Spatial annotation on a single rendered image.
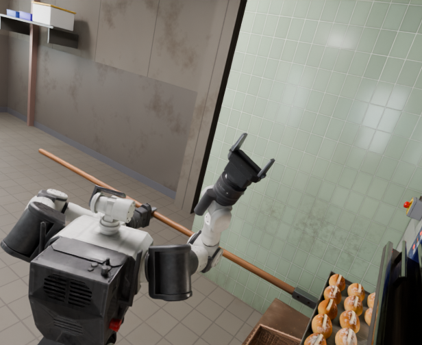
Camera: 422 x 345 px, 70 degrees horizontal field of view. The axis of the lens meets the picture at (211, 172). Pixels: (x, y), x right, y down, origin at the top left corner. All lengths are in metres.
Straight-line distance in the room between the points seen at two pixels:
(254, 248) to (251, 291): 0.42
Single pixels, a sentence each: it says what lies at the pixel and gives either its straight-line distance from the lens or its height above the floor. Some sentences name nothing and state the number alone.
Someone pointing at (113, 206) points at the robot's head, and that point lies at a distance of 0.89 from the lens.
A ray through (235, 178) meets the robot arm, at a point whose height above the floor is 1.64.
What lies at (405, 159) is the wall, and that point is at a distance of 2.31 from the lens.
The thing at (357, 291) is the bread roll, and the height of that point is 1.23.
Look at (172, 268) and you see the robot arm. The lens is 0.88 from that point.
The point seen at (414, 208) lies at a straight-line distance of 2.01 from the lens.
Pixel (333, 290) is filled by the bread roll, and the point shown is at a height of 1.23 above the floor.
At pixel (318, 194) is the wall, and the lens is 2.42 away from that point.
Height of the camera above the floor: 1.92
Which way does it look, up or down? 18 degrees down
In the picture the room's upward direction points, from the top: 14 degrees clockwise
